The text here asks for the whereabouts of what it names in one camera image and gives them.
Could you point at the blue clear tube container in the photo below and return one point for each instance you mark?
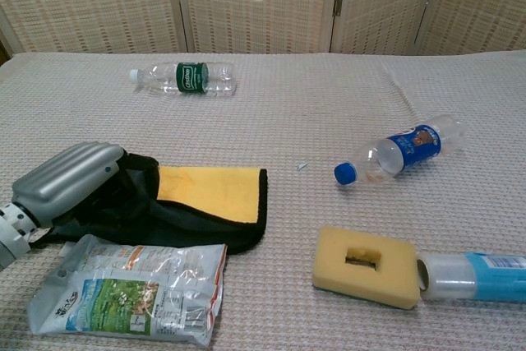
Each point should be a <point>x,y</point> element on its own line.
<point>489,277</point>

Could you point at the pale woven tablecloth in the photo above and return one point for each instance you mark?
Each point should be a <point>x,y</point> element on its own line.
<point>287,121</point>

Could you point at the woven bamboo folding screen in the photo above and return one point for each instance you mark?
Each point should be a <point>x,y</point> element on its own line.
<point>246,1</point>

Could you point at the yellow sponge with rectangular hole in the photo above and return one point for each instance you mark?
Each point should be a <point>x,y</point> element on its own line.
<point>386,285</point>

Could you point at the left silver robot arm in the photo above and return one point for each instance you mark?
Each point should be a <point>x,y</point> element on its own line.
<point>12,232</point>

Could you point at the silver snack bag green print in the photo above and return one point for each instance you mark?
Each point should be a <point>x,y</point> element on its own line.
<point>123,293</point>

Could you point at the yellow black-edged cloth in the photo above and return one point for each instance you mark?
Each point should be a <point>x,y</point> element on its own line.
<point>213,190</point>

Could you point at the clear bottle green label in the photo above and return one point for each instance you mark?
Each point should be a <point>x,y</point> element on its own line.
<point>191,77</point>

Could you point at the clear bottle blue label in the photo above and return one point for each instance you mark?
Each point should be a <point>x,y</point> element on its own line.
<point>411,145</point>

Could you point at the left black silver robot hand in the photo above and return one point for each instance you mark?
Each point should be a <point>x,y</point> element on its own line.
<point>61,182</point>

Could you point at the brass screen hinge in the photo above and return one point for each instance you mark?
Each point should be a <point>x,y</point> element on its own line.
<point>338,6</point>

